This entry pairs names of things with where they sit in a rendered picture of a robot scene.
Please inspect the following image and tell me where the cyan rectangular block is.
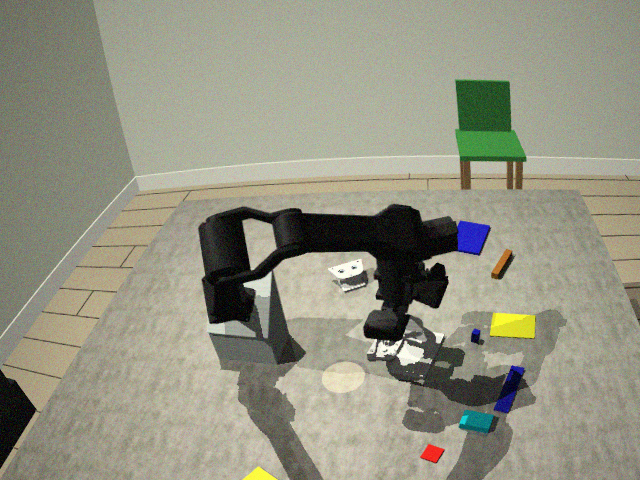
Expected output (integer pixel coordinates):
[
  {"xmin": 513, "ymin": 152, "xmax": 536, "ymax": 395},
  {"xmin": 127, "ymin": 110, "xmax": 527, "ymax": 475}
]
[{"xmin": 459, "ymin": 410, "xmax": 494, "ymax": 433}]

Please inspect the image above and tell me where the blue flat plate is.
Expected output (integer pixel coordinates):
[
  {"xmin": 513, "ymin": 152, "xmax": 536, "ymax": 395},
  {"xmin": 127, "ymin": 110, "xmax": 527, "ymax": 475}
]
[{"xmin": 456, "ymin": 221, "xmax": 490, "ymax": 256}]

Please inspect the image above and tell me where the red flat square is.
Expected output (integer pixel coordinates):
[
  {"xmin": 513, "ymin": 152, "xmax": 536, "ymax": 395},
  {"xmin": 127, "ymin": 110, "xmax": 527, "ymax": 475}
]
[{"xmin": 420, "ymin": 444, "xmax": 444, "ymax": 463}]

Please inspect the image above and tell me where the orange rectangular bar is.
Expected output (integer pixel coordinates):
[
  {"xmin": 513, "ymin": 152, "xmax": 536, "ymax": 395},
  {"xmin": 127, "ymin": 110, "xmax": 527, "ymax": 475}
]
[{"xmin": 491, "ymin": 249, "xmax": 513, "ymax": 279}]

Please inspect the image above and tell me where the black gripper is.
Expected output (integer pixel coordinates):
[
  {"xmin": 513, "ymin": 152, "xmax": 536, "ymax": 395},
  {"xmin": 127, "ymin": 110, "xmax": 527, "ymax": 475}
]
[{"xmin": 363, "ymin": 262, "xmax": 415, "ymax": 342}]

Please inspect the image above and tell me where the blue flat bar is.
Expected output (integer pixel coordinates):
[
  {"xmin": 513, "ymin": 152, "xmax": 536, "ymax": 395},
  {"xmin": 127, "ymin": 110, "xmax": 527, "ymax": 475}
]
[{"xmin": 493, "ymin": 365, "xmax": 524, "ymax": 413}]

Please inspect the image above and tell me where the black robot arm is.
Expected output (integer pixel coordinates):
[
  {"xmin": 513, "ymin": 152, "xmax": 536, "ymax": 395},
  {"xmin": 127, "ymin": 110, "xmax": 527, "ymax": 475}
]
[{"xmin": 198, "ymin": 204, "xmax": 459, "ymax": 324}]

